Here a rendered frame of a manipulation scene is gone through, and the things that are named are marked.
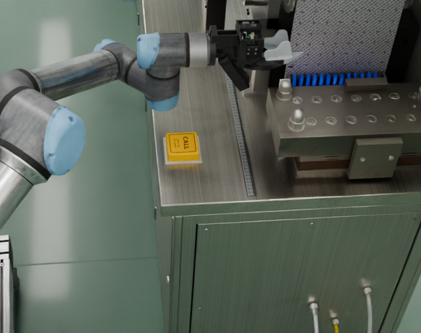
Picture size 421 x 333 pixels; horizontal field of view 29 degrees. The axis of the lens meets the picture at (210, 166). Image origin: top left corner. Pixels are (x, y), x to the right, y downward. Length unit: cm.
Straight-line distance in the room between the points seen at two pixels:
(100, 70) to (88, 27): 185
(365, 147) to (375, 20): 28
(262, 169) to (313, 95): 20
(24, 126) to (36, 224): 141
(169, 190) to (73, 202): 119
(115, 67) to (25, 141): 42
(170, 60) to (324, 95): 35
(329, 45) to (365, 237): 46
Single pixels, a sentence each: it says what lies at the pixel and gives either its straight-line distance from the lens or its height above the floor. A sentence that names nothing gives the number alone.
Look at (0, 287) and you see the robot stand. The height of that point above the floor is 21.
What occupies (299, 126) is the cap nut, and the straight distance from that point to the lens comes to 177.
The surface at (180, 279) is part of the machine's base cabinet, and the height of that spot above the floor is 62.
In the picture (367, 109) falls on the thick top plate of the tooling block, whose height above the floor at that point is 103.
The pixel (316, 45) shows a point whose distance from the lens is 186.
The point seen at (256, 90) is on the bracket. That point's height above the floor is 91.
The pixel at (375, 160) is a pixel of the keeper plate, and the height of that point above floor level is 97.
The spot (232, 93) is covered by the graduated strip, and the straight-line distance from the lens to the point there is 203.
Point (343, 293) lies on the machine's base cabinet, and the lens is 217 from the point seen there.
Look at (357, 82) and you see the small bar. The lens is 189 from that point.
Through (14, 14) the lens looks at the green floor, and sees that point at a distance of 378.
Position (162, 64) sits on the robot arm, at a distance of 179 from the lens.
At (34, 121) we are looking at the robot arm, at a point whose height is 120.
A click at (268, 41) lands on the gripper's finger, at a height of 111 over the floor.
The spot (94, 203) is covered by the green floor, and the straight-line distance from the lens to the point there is 296.
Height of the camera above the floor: 227
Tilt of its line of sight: 48 degrees down
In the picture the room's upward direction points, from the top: 5 degrees clockwise
